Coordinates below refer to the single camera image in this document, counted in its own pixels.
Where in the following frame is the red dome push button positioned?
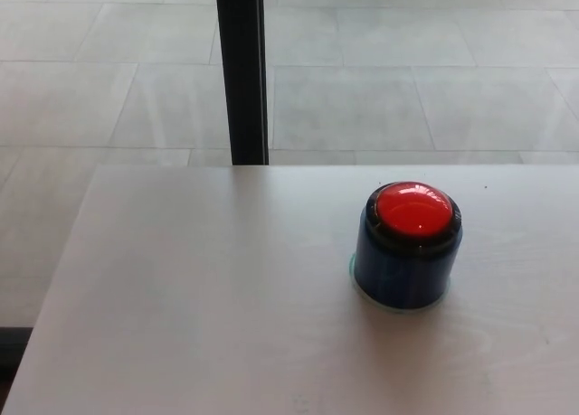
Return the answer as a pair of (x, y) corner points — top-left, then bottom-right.
(348, 181), (464, 316)

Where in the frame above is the black vertical window frame post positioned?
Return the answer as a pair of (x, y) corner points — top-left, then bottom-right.
(214, 0), (271, 166)

